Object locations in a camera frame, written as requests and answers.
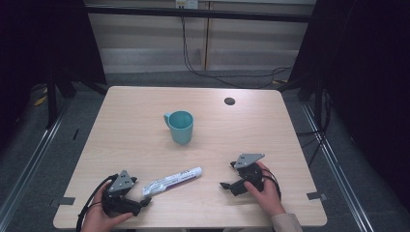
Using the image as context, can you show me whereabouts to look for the black curtain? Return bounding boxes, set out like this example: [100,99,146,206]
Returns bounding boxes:
[0,0,108,98]
[286,0,410,204]

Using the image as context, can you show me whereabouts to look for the black horizontal bar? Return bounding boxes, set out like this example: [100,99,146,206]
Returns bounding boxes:
[84,5,313,24]

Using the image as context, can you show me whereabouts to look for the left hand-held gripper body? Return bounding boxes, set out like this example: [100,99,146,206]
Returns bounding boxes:
[102,169,143,218]

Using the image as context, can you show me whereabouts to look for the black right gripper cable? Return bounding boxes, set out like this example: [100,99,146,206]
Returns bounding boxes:
[261,167,282,200]

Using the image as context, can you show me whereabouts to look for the grey tape strip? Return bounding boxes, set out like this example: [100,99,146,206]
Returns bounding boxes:
[57,196,76,207]
[306,191,328,201]

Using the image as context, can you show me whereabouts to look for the person's left hand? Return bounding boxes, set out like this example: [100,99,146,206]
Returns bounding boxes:
[80,183,133,232]

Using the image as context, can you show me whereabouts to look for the teal cup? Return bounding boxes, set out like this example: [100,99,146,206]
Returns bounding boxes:
[163,110,195,146]

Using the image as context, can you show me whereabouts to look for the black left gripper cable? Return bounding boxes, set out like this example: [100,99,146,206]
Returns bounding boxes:
[75,173,119,232]

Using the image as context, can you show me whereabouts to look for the black metal stand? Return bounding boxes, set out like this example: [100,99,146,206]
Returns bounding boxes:
[45,69,78,130]

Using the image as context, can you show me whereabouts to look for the black floor cables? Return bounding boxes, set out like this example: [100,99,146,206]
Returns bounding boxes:
[295,88,335,169]

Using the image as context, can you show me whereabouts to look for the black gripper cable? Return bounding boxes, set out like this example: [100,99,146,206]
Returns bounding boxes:
[75,173,119,232]
[261,167,282,200]

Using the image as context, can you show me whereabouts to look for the black wall cable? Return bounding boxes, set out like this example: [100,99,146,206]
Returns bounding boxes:
[180,14,293,90]

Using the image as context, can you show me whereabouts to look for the metal floor rail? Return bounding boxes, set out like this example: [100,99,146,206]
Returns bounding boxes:
[299,101,376,232]
[0,96,73,223]

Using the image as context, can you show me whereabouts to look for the person's right hand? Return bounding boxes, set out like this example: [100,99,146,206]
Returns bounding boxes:
[243,161,286,218]

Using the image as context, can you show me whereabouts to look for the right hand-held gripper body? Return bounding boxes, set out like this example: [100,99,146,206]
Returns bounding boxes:
[229,153,266,197]

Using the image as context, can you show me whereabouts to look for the white toothpaste tube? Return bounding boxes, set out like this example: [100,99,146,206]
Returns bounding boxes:
[141,166,203,198]

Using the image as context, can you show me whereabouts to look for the white wall socket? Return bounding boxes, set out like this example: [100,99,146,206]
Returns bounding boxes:
[175,0,199,10]

